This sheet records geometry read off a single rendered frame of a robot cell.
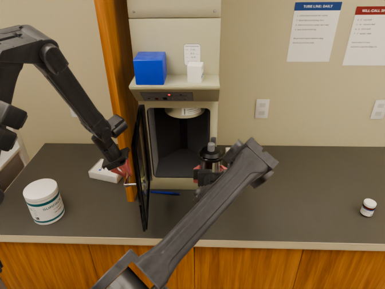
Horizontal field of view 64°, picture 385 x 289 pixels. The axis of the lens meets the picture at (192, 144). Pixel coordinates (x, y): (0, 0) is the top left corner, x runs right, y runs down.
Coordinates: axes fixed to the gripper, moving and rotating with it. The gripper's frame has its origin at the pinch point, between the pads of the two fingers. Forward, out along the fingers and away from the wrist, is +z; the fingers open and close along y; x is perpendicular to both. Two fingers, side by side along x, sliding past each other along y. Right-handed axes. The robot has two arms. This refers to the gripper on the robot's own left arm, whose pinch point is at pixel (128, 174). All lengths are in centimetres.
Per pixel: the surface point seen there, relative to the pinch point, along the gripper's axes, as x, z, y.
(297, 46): -58, 5, -84
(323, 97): -57, 38, -90
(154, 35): -21, -36, -30
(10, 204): -15, 0, 64
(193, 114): -22.5, -0.9, -28.6
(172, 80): -14.6, -20.7, -29.0
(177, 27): -21, -35, -38
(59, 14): -69, -55, 14
